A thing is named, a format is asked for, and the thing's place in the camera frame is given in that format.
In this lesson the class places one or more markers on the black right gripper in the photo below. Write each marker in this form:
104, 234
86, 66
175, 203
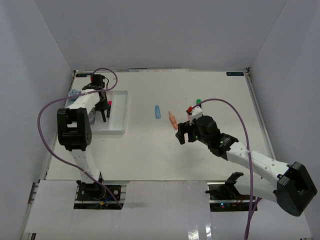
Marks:
180, 134

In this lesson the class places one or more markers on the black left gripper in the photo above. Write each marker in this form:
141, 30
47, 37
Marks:
104, 105

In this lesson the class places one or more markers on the pink black highlighter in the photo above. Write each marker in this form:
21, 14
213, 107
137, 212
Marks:
108, 110

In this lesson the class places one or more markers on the blue jar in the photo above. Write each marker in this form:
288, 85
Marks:
73, 94
91, 117

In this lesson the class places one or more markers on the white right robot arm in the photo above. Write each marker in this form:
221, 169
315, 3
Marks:
288, 185

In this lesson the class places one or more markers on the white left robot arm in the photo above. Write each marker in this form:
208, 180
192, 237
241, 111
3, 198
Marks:
81, 153

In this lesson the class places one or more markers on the orange correction tape pen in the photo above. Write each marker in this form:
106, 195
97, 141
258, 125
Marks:
173, 120

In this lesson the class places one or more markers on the white compartment tray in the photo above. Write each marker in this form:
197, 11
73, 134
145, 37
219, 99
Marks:
115, 112

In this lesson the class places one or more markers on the blue correction tape pen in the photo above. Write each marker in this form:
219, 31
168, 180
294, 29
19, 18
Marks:
157, 112

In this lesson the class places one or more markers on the black label sticker left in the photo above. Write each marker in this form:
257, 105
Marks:
83, 75

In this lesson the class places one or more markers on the black label sticker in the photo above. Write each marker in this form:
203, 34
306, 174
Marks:
234, 74
83, 75

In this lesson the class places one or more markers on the black label sticker right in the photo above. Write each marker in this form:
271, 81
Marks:
234, 74

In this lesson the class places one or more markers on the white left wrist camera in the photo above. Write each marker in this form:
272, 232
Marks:
91, 87

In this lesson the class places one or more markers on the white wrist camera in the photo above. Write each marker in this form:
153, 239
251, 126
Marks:
91, 87
196, 111

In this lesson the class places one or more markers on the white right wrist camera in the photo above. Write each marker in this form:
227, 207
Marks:
196, 111

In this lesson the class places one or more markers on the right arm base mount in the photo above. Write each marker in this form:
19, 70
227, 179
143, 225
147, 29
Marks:
224, 197

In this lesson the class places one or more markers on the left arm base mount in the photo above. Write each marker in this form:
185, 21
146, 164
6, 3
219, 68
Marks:
95, 197

